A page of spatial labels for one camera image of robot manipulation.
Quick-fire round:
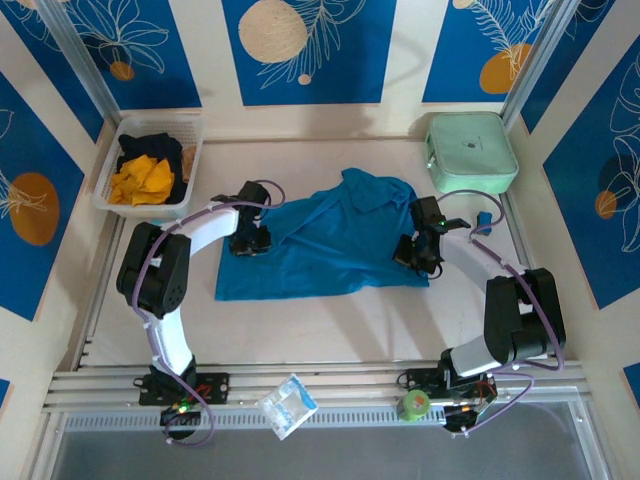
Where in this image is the blue t-shirt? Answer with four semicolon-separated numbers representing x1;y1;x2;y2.
214;167;431;302

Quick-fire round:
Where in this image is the beige t-shirt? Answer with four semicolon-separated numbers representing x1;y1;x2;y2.
180;145;197;182

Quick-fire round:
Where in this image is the mint green zipper case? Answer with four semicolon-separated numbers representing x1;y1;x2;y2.
425;111;520;195

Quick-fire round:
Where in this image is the yellow t-shirt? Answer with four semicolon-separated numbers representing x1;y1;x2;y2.
108;154;175;206

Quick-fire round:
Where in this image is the dark navy t-shirt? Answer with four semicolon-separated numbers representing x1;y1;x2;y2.
117;132;185;206

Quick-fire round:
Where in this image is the green roll with orange top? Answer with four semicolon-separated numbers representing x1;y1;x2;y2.
397;389;431;424

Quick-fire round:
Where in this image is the white plastic laundry basket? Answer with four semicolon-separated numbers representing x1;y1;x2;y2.
93;116;207;220

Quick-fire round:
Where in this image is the clear plastic packet blue print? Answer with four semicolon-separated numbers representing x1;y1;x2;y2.
255;373;320;441

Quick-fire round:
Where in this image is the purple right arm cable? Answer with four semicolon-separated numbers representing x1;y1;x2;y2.
437;189;567;436

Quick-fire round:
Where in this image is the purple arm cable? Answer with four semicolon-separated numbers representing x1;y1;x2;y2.
437;189;567;436
130;179;286;449

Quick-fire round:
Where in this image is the aluminium side rail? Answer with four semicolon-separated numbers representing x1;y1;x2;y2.
72;214;126;372
499;192;564;360

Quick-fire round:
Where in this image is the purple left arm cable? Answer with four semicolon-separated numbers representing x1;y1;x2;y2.
130;179;286;449

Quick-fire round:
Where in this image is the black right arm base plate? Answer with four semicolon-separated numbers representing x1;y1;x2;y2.
398;368;499;401

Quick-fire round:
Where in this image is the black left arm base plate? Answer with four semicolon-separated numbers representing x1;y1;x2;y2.
133;372;231;407

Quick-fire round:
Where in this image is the aluminium cross rail frame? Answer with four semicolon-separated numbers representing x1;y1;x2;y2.
42;360;594;414

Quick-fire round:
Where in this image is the grey slotted cable duct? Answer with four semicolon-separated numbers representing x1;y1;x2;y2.
59;405;581;434

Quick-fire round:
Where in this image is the aluminium corner post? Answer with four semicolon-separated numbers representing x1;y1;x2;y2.
37;0;121;114
502;0;584;126

